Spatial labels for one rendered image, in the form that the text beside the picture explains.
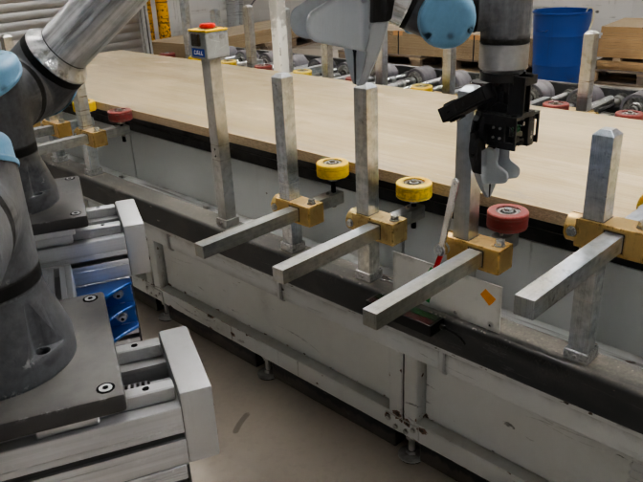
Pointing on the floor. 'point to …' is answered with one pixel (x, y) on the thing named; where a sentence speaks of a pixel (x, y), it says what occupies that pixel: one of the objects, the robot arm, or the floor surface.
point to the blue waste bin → (559, 42)
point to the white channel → (279, 35)
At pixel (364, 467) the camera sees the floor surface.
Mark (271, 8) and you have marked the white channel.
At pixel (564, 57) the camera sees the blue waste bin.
